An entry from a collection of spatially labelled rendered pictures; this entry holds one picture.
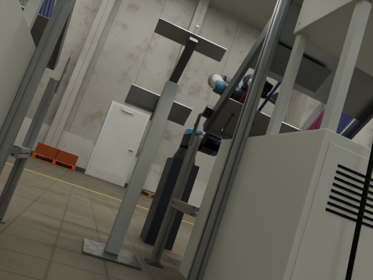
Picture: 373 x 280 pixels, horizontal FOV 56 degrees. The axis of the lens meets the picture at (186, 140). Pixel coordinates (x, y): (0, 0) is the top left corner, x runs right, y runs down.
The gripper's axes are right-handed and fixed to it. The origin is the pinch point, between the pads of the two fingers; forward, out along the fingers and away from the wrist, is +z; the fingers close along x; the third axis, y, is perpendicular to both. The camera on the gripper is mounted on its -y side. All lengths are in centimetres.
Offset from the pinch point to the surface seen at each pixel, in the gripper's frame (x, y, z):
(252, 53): -20.9, 17.3, 8.5
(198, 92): 193, -185, -864
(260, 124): 4.1, -12.2, -1.3
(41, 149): -151, -413, -624
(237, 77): -20.9, 4.8, 6.1
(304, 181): -21, -2, 87
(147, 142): -47, -38, 13
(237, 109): -10.5, -9.9, -0.7
